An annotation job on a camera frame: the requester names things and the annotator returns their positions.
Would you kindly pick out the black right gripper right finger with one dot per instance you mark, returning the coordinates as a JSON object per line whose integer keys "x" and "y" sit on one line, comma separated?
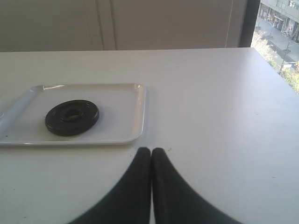
{"x": 174, "y": 201}

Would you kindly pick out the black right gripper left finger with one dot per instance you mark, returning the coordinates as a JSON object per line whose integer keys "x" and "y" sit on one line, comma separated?
{"x": 129, "y": 201}

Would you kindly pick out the black 0.5kg weight plate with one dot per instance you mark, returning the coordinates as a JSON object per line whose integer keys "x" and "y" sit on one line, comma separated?
{"x": 72, "y": 117}

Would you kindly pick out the white rectangular plastic tray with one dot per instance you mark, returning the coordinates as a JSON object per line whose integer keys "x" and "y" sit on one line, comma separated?
{"x": 121, "y": 108}

